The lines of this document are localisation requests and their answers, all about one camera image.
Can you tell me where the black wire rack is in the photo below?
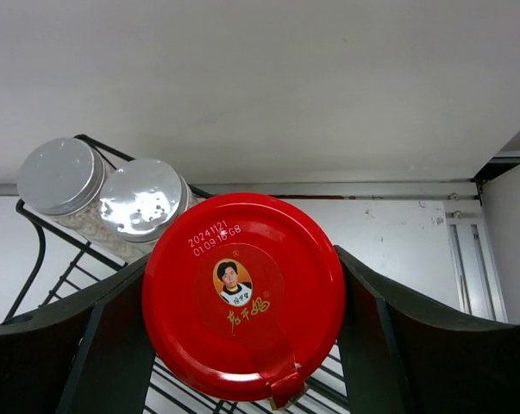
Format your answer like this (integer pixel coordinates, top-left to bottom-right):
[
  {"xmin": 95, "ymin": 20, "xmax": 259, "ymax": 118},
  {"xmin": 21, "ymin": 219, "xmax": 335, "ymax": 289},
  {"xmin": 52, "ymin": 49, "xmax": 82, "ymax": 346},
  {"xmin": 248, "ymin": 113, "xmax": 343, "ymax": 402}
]
[{"xmin": 7, "ymin": 200, "xmax": 349, "ymax": 413}]

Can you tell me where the blue label spice jar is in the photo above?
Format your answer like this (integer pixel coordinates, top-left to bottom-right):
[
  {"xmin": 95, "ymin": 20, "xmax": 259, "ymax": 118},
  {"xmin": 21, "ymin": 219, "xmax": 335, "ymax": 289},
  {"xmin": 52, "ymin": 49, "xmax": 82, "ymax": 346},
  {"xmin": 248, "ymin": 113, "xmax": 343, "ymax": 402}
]
[{"xmin": 99, "ymin": 159, "xmax": 202, "ymax": 263}]

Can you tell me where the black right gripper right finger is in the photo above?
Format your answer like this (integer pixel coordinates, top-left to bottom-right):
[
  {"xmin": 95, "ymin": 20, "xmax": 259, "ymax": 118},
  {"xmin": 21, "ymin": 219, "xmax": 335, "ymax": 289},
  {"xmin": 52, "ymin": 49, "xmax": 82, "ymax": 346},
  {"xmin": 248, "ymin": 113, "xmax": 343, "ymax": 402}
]
[{"xmin": 336, "ymin": 248, "xmax": 520, "ymax": 413}]

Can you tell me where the red lid sauce jar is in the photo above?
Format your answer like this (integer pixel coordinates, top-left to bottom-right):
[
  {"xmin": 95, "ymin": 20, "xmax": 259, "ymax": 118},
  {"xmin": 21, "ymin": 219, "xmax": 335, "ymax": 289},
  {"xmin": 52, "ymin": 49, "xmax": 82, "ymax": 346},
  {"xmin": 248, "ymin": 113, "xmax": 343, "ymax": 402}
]
[{"xmin": 142, "ymin": 193, "xmax": 346, "ymax": 409}]

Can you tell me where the silver lid spice jar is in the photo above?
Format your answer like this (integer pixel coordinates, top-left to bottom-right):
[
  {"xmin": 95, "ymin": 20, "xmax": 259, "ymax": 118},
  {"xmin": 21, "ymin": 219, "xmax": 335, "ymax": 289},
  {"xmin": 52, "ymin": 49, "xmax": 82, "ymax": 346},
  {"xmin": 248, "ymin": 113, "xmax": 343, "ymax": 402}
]
[{"xmin": 17, "ymin": 138, "xmax": 115, "ymax": 243}]

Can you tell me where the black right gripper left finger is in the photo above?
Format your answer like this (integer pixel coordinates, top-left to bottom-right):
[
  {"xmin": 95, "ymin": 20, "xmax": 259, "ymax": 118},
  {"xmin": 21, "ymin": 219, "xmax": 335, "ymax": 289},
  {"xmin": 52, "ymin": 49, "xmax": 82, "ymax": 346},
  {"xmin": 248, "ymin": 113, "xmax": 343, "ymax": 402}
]
[{"xmin": 0, "ymin": 258, "xmax": 155, "ymax": 413}]

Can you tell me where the aluminium side rail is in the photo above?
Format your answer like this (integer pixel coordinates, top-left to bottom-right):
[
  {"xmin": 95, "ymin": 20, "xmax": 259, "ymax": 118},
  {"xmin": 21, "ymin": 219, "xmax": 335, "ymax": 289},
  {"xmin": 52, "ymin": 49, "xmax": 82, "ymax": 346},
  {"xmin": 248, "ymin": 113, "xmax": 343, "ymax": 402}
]
[{"xmin": 0, "ymin": 148, "xmax": 520, "ymax": 323}]

